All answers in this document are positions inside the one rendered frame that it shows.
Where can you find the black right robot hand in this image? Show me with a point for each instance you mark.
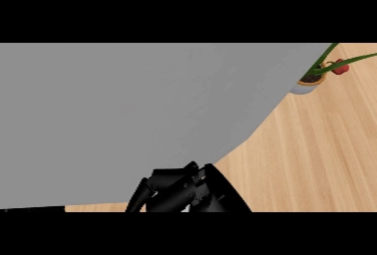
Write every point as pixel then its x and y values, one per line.
pixel 188 192

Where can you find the flat grey cabinet door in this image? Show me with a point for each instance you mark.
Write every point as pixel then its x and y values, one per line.
pixel 123 119

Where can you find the potted green plant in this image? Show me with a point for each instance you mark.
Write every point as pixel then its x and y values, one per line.
pixel 314 75

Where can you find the red bell pepper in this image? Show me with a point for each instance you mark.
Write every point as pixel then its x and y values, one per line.
pixel 340 68

